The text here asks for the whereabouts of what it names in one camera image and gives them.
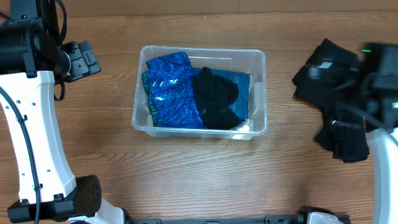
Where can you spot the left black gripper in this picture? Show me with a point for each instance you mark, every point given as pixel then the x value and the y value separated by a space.
pixel 84 60

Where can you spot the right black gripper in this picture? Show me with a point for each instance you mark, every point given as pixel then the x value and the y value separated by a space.
pixel 333 65

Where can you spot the sparkly blue sequin garment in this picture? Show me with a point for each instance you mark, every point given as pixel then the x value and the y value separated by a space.
pixel 168 85

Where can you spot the blue denim jeans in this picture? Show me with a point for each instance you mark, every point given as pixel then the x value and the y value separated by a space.
pixel 240 106

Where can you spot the small black garment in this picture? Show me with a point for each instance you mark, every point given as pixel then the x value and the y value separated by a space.
pixel 213 94

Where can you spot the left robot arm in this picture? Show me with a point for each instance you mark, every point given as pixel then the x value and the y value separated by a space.
pixel 34 60

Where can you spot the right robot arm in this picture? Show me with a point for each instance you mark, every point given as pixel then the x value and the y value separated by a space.
pixel 358 100

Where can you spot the large folded black garment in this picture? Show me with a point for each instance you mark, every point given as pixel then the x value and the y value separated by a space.
pixel 300 80

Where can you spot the crumpled black taped garment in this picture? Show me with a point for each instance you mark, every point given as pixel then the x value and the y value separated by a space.
pixel 343 134

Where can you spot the clear plastic storage bin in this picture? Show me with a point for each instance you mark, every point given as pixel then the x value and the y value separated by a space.
pixel 251 61

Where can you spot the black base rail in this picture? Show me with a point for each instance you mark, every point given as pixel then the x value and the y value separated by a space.
pixel 269 219

